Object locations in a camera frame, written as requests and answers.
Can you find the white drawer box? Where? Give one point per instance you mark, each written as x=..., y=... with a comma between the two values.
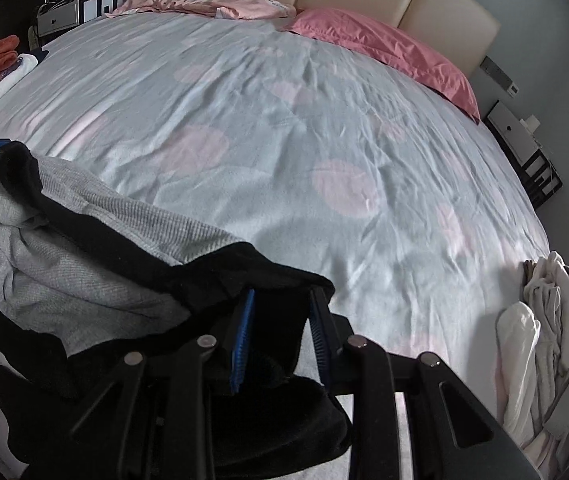
x=59, y=19

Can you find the white folded cloth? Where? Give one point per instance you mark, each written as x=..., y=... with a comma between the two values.
x=2, y=92

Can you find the white tissue roll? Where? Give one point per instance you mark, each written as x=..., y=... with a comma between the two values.
x=531, y=123

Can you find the wall switch panel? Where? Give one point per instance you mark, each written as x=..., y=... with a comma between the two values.
x=502, y=77

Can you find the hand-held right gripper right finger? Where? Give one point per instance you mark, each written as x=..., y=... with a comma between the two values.
x=318, y=335

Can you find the white crumpled garment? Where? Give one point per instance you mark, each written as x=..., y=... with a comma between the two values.
x=514, y=360

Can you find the dark pink pillow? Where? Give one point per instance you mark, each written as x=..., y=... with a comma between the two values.
x=389, y=45

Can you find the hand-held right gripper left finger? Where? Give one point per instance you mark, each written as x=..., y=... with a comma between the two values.
x=242, y=345

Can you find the light grey crumpled garment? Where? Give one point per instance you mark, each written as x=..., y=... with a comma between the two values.
x=549, y=310

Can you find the bed with dotted sheet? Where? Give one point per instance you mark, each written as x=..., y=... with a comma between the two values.
x=264, y=160

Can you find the black and white nightstand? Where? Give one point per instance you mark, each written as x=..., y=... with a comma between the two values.
x=524, y=155
x=99, y=5

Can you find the black and grey shirt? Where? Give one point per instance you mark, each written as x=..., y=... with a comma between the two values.
x=89, y=280

